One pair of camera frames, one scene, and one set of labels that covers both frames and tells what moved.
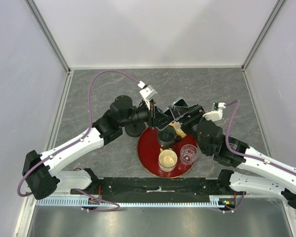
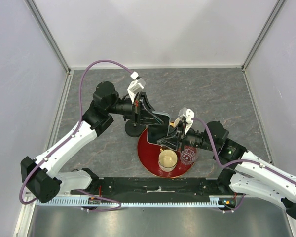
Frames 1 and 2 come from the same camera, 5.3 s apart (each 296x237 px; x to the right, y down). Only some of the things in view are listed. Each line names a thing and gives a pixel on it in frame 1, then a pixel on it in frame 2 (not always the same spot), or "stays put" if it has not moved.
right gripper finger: x=178 y=111 -> x=178 y=129
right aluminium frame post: x=273 y=15 stays put
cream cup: x=167 y=160 stays put
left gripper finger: x=162 y=119 stays put
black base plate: x=154 y=189 stays put
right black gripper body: x=196 y=113 -> x=180 y=136
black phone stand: x=137 y=127 stays put
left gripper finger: x=163 y=123 stays put
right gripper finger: x=184 y=119 -> x=170 y=142
